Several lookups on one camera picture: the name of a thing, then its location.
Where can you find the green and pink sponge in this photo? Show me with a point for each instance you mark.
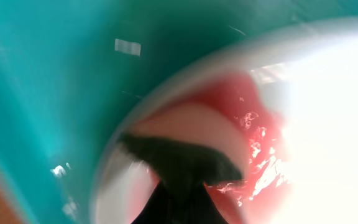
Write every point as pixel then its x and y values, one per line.
pixel 187 146

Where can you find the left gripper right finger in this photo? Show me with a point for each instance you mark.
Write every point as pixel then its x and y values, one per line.
pixel 198 208

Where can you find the light blue plate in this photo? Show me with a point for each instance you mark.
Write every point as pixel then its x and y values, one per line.
pixel 293 95

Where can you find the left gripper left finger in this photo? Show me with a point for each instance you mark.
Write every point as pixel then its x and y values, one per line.
pixel 158 209

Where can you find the teal plastic tray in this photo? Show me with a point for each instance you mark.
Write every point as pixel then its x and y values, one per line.
pixel 70 70

